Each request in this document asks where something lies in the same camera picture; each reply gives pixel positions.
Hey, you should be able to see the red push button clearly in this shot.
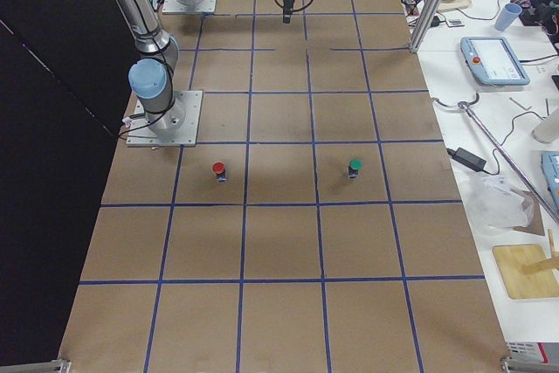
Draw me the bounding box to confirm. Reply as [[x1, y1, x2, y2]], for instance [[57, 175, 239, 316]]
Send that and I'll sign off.
[[211, 162, 227, 183]]

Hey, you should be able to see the blue plastic cup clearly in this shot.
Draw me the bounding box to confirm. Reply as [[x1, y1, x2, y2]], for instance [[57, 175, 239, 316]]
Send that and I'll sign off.
[[494, 3, 522, 31]]

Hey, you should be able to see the white cylinder roll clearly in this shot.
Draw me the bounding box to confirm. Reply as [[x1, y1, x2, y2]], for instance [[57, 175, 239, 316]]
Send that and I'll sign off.
[[532, 114, 559, 144]]

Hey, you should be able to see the teach pendant tablet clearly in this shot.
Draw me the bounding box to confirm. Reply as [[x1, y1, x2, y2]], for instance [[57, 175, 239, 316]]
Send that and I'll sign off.
[[459, 37, 530, 86]]

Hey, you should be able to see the wooden cutting board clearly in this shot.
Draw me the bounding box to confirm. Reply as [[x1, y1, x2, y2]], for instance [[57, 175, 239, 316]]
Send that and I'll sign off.
[[493, 244, 558, 300]]

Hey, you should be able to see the clear plastic bag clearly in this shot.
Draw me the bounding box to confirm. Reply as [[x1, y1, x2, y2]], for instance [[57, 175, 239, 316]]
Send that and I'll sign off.
[[461, 175, 535, 229]]

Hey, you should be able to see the metal cane rod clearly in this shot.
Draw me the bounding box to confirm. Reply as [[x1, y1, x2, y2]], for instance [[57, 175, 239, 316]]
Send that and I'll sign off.
[[431, 93, 558, 224]]

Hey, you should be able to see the black power adapter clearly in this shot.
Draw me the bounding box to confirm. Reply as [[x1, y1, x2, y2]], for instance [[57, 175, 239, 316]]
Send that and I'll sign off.
[[451, 148, 487, 172]]

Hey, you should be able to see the aluminium frame post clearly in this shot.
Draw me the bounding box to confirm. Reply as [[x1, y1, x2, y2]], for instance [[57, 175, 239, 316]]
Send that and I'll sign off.
[[408, 0, 459, 53]]

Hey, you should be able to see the beige tray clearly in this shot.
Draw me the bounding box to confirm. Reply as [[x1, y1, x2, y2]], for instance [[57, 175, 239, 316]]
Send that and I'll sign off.
[[437, 0, 472, 12]]

